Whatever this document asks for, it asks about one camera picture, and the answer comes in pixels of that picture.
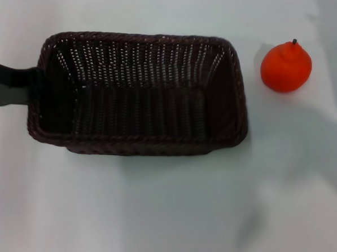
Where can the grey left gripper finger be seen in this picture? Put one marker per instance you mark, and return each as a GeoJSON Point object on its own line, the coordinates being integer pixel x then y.
{"type": "Point", "coordinates": [13, 95]}

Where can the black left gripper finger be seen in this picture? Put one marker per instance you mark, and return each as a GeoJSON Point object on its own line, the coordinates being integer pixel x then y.
{"type": "Point", "coordinates": [10, 75]}

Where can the dark brown woven basket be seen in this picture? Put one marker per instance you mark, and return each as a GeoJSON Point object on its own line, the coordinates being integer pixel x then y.
{"type": "Point", "coordinates": [141, 102]}

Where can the orange toy fruit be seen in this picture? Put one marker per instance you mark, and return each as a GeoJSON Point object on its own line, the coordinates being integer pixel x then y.
{"type": "Point", "coordinates": [286, 70]}

